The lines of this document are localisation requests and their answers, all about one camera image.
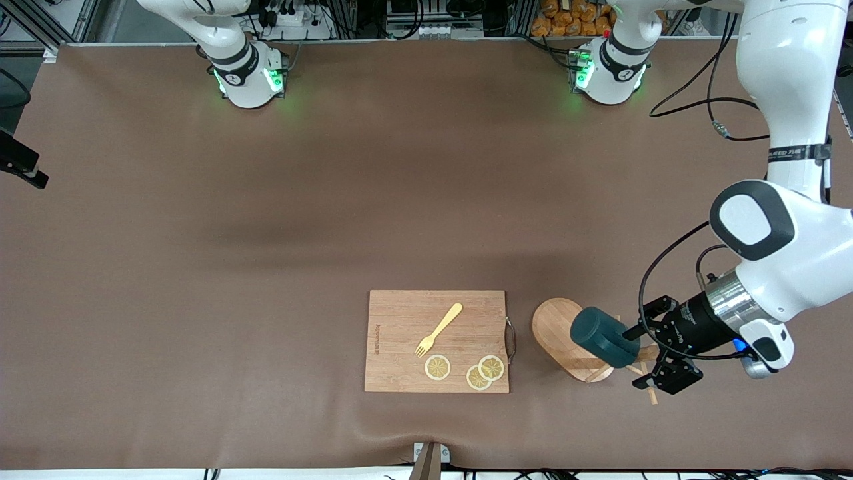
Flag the teal mug with handle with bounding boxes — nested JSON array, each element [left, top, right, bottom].
[[570, 307, 642, 369]]

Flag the grey electronics unit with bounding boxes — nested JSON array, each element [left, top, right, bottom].
[[387, 0, 487, 39]]

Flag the aluminium frame struts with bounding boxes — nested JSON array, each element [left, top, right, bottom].
[[0, 0, 101, 47]]

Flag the wooden mug tree rack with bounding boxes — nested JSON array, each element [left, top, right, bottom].
[[531, 297, 660, 405]]

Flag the yellow plastic fork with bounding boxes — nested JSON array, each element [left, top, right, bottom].
[[415, 303, 464, 359]]

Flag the metal camera bracket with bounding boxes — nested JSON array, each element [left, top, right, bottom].
[[408, 441, 451, 480]]

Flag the bamboo cutting board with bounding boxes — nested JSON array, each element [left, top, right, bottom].
[[365, 290, 518, 394]]

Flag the orange snack packets pile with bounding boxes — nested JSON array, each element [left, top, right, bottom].
[[531, 0, 615, 38]]

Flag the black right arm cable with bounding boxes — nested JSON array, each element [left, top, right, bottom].
[[0, 67, 31, 111]]

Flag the white power strip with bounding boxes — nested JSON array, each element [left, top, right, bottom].
[[257, 0, 336, 41]]

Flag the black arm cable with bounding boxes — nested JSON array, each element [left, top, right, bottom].
[[638, 13, 834, 364], [0, 67, 31, 111]]

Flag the brown table mat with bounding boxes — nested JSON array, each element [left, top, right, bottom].
[[0, 39, 853, 471]]

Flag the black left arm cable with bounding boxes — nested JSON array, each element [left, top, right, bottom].
[[638, 13, 834, 364]]

